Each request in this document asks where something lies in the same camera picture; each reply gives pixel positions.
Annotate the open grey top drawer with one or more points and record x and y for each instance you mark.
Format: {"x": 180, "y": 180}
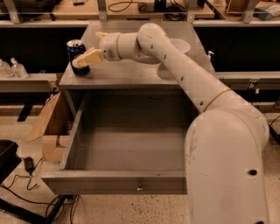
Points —
{"x": 124, "y": 145}

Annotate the cardboard box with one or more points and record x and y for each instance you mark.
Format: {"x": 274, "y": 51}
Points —
{"x": 52, "y": 126}

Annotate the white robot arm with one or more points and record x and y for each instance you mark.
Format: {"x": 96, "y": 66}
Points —
{"x": 223, "y": 145}

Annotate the blue pepsi can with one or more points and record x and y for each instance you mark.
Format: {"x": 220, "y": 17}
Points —
{"x": 74, "y": 48}

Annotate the clear sanitizer bottle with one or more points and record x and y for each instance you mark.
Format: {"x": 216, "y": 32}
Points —
{"x": 5, "y": 69}
{"x": 18, "y": 69}

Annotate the black bin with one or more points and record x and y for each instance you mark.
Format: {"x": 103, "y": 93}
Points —
{"x": 9, "y": 159}

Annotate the black power adapter left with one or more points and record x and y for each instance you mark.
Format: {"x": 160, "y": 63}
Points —
{"x": 29, "y": 165}

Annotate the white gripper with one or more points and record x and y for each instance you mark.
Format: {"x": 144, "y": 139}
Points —
{"x": 108, "y": 46}

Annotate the white bowl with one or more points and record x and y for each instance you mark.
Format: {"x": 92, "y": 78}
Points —
{"x": 180, "y": 44}

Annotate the grey cabinet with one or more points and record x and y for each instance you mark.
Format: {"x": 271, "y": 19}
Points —
{"x": 116, "y": 75}

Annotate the small white pump bottle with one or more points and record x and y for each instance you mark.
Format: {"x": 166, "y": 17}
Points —
{"x": 210, "y": 55}

